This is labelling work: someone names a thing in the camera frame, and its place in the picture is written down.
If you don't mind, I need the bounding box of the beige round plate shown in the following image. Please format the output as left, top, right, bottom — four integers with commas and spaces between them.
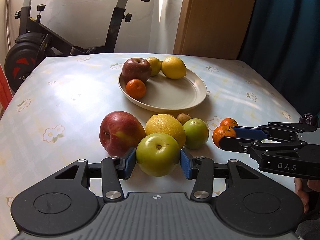
118, 69, 207, 113

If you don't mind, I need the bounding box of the dark red apple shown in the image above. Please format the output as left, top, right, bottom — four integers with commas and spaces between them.
121, 57, 151, 83

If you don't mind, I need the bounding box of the large yellow grapefruit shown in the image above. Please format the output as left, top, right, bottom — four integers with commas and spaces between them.
145, 114, 186, 148

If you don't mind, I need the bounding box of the person's hand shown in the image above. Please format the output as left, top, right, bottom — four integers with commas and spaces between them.
294, 178, 320, 214

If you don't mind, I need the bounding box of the brown kiwi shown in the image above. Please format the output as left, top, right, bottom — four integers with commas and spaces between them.
176, 113, 191, 125

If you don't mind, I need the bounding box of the floral plastic tablecloth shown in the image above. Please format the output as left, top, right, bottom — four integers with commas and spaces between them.
1, 54, 300, 239

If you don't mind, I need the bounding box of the small orange mandarin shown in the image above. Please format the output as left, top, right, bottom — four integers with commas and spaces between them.
213, 125, 236, 148

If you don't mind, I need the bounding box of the black exercise bike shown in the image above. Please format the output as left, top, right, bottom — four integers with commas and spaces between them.
0, 0, 160, 93

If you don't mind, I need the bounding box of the green round apple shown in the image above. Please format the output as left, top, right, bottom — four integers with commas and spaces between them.
183, 118, 209, 150

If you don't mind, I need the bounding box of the small yellow lemon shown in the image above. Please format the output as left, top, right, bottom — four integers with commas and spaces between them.
146, 57, 162, 76

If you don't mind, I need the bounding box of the teal curtain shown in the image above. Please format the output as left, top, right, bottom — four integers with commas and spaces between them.
238, 0, 319, 115

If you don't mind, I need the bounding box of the wooden wardrobe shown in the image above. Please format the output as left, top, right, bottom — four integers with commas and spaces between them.
173, 0, 255, 60

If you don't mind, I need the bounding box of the large orange mandarin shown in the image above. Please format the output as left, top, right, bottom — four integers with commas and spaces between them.
125, 79, 146, 99

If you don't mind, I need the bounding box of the small mandarin at rear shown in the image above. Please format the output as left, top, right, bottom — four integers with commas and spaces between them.
220, 118, 238, 127

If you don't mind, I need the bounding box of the large red apple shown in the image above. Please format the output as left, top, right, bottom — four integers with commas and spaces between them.
99, 111, 146, 157

